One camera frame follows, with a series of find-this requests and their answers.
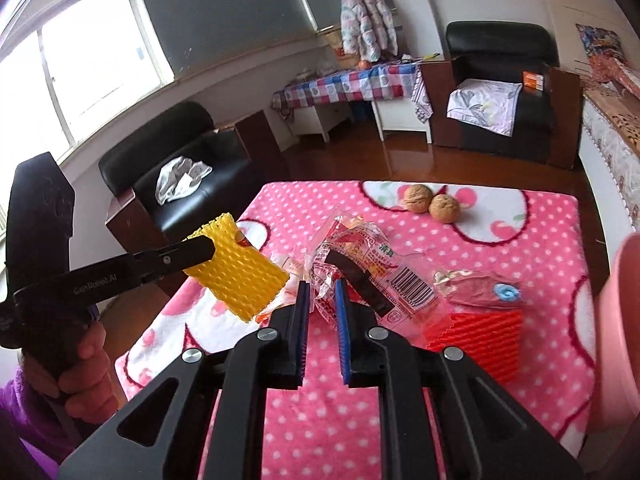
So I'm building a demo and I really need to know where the person's left forearm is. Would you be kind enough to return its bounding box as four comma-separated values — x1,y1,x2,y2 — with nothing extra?
0,365,81,480

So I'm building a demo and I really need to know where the red foam net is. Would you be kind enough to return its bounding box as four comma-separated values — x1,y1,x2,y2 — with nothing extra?
425,307,523,386

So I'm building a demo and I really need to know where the white printed puffer jacket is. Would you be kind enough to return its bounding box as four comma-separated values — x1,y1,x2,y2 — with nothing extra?
338,0,398,61

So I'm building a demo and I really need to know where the small pink wrapper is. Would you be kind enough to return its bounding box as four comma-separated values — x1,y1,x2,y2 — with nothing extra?
432,269,523,311

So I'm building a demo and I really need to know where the pink polka dot blanket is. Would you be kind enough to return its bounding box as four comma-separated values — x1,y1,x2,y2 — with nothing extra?
114,180,598,480

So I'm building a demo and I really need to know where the woven basket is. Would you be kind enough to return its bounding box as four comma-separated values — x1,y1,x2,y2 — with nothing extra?
327,30,351,66

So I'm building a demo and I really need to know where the yellow foam net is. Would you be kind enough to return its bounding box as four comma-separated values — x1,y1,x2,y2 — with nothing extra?
182,212,291,323

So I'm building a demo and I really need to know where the person's left hand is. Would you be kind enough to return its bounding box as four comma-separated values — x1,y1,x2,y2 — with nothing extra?
20,324,119,425

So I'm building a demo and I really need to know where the black studded strip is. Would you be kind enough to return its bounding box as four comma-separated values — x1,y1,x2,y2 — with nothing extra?
324,249,393,317

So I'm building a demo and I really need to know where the bed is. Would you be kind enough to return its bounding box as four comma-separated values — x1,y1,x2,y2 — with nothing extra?
555,2,640,233

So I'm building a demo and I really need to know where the black armchair with floral cloth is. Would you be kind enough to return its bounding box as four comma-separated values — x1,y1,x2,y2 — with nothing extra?
420,21,583,170

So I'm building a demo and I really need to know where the pink plastic basin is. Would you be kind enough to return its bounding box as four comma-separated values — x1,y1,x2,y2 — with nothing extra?
587,232,640,461

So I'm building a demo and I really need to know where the clear red printed snack wrapper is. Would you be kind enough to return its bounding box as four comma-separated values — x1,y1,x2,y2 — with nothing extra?
304,212,443,333

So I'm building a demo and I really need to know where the window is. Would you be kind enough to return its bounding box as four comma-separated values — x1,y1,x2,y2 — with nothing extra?
0,0,321,171

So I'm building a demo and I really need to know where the white crumpled cloth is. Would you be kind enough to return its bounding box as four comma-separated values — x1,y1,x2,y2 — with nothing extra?
155,156,213,204

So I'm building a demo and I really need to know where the brown leaf pattern bed cover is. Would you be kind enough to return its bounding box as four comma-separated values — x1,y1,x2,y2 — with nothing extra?
585,82,640,161

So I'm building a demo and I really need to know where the white floral cloth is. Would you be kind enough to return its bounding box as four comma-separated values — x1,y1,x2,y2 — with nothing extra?
446,79,523,137

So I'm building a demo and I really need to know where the checked tablecloth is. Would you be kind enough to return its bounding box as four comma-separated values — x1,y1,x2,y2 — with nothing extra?
272,62,433,123

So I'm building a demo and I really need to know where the red polka dot quilt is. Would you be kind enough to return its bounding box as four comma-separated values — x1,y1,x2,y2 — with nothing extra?
587,50,640,98

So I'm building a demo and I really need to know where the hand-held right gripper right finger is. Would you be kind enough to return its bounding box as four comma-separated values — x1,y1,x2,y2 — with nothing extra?
335,279,584,480

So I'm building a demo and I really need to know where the brown walnut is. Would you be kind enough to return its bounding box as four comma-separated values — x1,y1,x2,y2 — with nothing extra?
429,194,461,224
402,184,433,213

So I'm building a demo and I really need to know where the black armchair with white cloth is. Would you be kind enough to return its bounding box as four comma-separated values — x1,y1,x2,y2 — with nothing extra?
98,101,286,246

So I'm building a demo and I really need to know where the white drawer cabinet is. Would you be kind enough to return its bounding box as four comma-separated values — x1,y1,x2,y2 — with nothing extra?
290,102,351,143

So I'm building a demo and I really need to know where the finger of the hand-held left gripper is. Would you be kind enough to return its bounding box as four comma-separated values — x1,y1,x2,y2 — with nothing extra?
131,235,217,283

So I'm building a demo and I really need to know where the dark printed pillow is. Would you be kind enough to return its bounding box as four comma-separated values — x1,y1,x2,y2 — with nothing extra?
575,22,623,58

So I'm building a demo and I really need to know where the white side table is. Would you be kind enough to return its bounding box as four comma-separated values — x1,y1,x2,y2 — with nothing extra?
372,95,433,143

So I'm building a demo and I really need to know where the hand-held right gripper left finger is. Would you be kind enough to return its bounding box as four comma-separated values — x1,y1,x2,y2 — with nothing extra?
59,280,312,480

